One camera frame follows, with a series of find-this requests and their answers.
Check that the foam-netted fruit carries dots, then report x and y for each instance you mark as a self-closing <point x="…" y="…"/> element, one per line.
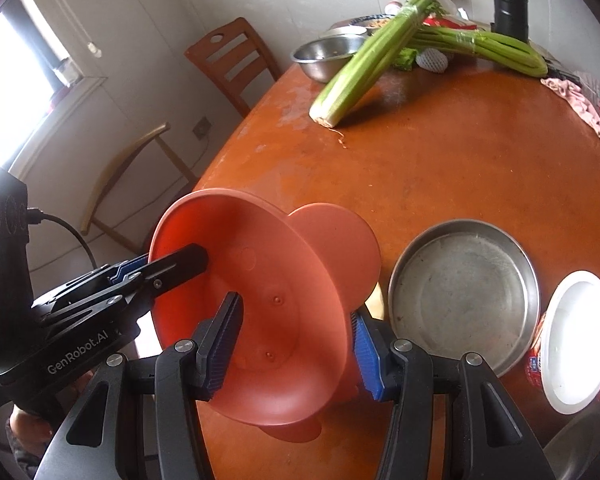
<point x="432" y="59"/>

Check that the window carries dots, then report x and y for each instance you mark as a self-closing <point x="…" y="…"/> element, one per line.
<point x="10" y="85"/>

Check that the red label packet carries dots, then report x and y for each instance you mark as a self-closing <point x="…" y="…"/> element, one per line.
<point x="535" y="360"/>

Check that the wall socket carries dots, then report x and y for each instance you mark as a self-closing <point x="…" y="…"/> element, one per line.
<point x="201" y="127"/>

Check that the white plate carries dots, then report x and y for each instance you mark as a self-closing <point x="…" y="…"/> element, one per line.
<point x="575" y="340"/>

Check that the round steel pan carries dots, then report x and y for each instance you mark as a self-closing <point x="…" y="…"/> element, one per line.
<point x="460" y="295"/>

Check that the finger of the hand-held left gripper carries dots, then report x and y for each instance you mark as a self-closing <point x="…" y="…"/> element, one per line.
<point x="127" y="267"/>
<point x="175" y="270"/>

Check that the person's left hand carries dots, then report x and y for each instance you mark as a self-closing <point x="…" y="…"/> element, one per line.
<point x="27" y="427"/>

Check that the pink cloth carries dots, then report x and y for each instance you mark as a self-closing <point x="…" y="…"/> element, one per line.
<point x="575" y="100"/>

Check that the orange plastic plate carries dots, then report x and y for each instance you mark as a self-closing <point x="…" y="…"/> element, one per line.
<point x="340" y="245"/>

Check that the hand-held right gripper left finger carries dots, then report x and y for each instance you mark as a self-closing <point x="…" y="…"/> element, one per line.
<point x="221" y="350"/>

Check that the orange plastic bowl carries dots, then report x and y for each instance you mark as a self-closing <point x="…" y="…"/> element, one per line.
<point x="260" y="270"/>

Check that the patterned bowl with food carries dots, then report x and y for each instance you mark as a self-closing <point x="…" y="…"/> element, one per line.
<point x="375" y="21"/>

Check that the black flat device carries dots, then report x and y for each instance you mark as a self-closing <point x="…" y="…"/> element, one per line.
<point x="562" y="67"/>

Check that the black thermos flask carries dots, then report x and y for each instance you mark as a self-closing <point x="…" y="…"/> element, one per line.
<point x="510" y="10"/>

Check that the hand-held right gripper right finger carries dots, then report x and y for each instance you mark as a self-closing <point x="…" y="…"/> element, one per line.
<point x="367" y="360"/>

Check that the celery bunch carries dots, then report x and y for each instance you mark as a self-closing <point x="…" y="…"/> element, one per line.
<point x="480" y="42"/>
<point x="360" y="65"/>

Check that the brown wooden chair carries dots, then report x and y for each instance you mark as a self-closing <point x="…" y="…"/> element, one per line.
<point x="230" y="55"/>

